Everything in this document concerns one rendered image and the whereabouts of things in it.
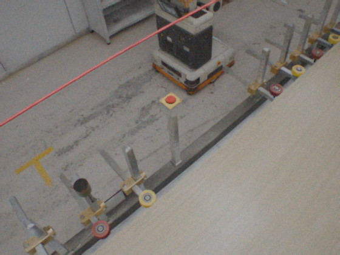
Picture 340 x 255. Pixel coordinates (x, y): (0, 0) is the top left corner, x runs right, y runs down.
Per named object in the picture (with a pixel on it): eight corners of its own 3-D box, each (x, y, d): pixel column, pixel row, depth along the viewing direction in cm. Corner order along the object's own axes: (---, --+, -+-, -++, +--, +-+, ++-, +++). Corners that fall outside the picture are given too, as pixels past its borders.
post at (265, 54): (251, 104, 202) (262, 47, 164) (254, 101, 203) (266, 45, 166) (255, 106, 200) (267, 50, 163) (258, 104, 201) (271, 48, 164)
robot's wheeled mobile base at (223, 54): (192, 97, 290) (191, 79, 271) (151, 68, 323) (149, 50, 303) (235, 66, 315) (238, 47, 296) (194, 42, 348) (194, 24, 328)
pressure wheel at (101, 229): (95, 235, 134) (87, 227, 126) (108, 224, 137) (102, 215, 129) (104, 248, 130) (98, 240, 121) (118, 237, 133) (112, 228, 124)
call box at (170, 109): (160, 112, 134) (159, 99, 128) (172, 103, 137) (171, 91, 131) (170, 120, 130) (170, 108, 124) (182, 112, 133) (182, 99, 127)
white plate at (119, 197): (85, 228, 147) (79, 221, 139) (125, 197, 156) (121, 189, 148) (86, 229, 146) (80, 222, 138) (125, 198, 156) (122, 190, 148)
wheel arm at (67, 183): (59, 178, 152) (56, 174, 149) (64, 175, 154) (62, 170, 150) (104, 240, 130) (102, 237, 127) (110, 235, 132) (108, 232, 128)
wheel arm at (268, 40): (264, 42, 219) (265, 37, 216) (266, 40, 221) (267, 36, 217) (314, 68, 197) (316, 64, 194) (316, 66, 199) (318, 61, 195)
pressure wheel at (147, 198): (141, 214, 140) (138, 205, 131) (142, 199, 145) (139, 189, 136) (158, 214, 139) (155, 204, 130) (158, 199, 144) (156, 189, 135)
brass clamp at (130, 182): (120, 188, 148) (118, 183, 144) (141, 172, 153) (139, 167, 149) (127, 196, 145) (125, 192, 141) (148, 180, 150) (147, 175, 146)
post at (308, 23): (290, 69, 219) (307, 14, 182) (292, 67, 221) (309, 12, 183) (294, 71, 218) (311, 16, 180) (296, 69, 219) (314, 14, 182)
